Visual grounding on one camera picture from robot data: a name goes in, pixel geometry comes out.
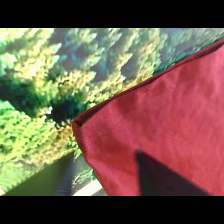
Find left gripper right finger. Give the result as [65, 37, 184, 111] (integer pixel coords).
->
[134, 150, 210, 197]

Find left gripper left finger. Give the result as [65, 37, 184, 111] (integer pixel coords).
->
[4, 151, 76, 197]

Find dark red shirt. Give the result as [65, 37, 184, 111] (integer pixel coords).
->
[71, 39, 224, 197]

